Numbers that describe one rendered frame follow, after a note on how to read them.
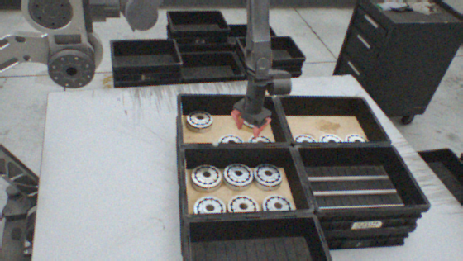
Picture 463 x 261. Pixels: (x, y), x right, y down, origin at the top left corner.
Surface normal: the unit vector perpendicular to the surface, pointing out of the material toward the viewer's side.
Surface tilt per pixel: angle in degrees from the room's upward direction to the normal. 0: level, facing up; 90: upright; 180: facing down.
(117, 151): 0
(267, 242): 0
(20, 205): 0
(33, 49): 90
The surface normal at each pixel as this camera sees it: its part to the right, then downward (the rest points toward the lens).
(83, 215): 0.12, -0.75
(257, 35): 0.22, 0.19
